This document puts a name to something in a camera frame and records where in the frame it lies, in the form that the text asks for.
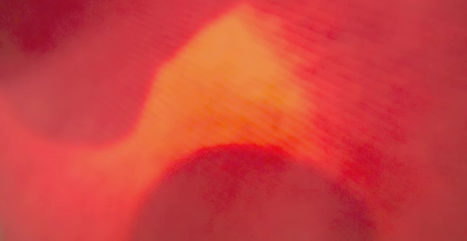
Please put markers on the red knit garment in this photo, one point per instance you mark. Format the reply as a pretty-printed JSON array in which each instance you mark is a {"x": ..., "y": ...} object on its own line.
[{"x": 233, "y": 88}]

